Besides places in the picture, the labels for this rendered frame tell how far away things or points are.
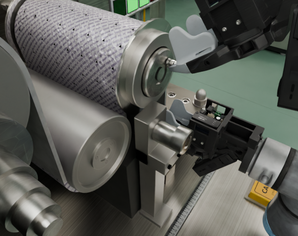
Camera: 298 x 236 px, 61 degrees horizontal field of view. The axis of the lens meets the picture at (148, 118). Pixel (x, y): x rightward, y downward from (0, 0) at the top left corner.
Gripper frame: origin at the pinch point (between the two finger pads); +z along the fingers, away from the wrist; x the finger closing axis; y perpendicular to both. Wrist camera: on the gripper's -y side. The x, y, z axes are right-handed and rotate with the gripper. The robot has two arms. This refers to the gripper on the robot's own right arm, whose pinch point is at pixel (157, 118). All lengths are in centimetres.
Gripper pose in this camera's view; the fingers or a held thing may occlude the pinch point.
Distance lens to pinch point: 53.1
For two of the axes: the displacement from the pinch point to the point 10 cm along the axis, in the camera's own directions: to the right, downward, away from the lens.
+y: 0.0, -7.2, -6.9
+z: -8.2, -4.0, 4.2
